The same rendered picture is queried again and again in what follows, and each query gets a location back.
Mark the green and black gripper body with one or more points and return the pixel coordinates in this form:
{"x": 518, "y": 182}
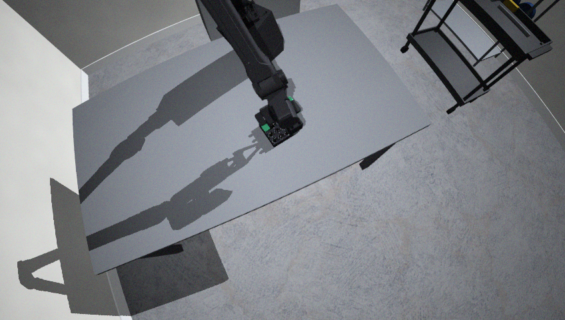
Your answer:
{"x": 264, "y": 112}

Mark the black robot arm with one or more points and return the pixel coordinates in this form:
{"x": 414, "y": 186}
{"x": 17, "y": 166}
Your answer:
{"x": 233, "y": 17}

